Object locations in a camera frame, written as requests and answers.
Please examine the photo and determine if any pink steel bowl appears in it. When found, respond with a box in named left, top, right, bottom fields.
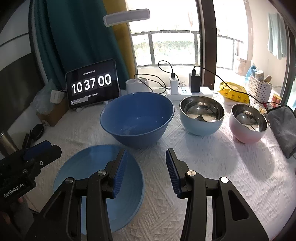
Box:
left=229, top=103, right=269, bottom=143

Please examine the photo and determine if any hanging light blue towel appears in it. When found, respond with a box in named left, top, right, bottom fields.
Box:
left=267, top=13, right=287, bottom=58

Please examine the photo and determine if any black charger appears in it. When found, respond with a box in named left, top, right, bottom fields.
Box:
left=188, top=73, right=200, bottom=92

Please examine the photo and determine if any white desk lamp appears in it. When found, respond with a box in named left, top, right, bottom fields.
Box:
left=103, top=9, right=153, bottom=93

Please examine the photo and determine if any white perforated basket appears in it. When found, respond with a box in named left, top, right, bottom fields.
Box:
left=248, top=75, right=273, bottom=104

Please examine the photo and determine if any balcony railing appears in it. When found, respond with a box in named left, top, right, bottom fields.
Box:
left=131, top=30, right=244, bottom=70

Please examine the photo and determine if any light blue steel bowl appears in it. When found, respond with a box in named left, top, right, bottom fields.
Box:
left=179, top=96, right=225, bottom=136

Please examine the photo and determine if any blue oval deep dish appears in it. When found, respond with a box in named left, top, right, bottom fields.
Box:
left=53, top=145, right=145, bottom=233

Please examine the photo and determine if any person's left hand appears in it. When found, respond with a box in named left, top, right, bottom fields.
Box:
left=0, top=196, right=34, bottom=232

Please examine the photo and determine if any dark sliding door frame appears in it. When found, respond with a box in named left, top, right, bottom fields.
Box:
left=195, top=0, right=296, bottom=107

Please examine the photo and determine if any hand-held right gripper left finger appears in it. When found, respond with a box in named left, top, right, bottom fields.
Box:
left=24, top=149, right=128, bottom=241

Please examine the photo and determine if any small white box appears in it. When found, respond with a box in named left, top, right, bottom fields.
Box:
left=50, top=90, right=65, bottom=104

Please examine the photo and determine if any cardboard box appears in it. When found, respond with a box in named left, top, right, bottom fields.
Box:
left=36, top=97, right=69, bottom=127

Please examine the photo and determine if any yellow printed packet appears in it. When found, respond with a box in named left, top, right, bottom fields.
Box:
left=218, top=82, right=251, bottom=104

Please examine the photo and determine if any yellow curtain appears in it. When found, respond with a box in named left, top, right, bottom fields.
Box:
left=103, top=0, right=137, bottom=75

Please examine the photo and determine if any tablet showing clock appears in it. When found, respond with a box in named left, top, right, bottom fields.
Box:
left=65, top=59, right=120, bottom=109

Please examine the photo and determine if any black cable of white charger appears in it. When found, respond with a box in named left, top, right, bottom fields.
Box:
left=134, top=61, right=176, bottom=94

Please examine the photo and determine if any black round zip case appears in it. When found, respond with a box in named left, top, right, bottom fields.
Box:
left=22, top=124, right=44, bottom=150

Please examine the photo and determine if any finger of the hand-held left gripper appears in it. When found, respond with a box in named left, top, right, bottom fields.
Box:
left=32, top=145, right=62, bottom=167
left=23, top=141, right=52, bottom=160

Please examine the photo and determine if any grey folded towel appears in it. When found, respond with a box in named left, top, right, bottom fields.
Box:
left=266, top=105, right=296, bottom=159

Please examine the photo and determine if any large dark blue bowl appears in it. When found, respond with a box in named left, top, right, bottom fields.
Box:
left=100, top=92, right=174, bottom=149

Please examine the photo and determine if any clear plastic bag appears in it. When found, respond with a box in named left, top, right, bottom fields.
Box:
left=31, top=79, right=63, bottom=115

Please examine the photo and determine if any teal curtain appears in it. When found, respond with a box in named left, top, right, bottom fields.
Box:
left=35, top=0, right=130, bottom=81

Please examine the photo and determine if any white charger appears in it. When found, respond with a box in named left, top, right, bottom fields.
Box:
left=170, top=77, right=179, bottom=95

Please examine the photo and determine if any white power strip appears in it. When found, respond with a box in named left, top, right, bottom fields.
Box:
left=166, top=86, right=214, bottom=100

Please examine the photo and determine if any clear tablet stand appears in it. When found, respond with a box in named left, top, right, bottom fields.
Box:
left=73, top=100, right=111, bottom=113

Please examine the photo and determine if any steel thermos bottle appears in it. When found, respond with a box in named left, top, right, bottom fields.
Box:
left=0, top=131, right=14, bottom=158

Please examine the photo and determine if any blue white packet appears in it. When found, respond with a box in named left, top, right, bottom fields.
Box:
left=246, top=65, right=265, bottom=81

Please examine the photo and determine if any white textured tablecloth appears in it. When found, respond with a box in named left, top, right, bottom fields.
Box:
left=30, top=91, right=296, bottom=241

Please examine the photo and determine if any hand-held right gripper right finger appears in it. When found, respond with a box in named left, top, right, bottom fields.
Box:
left=166, top=148, right=270, bottom=241

